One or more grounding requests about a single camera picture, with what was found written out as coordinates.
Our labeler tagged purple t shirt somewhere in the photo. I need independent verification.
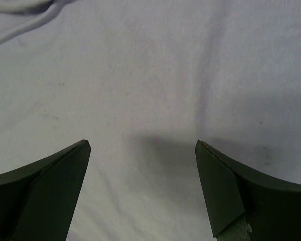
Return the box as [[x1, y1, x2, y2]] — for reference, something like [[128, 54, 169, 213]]
[[0, 1, 301, 240]]

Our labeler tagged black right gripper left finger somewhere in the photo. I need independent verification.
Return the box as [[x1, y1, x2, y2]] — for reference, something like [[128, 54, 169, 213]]
[[0, 140, 91, 241]]

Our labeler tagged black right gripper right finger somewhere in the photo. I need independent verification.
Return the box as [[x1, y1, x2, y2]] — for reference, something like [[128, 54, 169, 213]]
[[195, 140, 301, 240]]

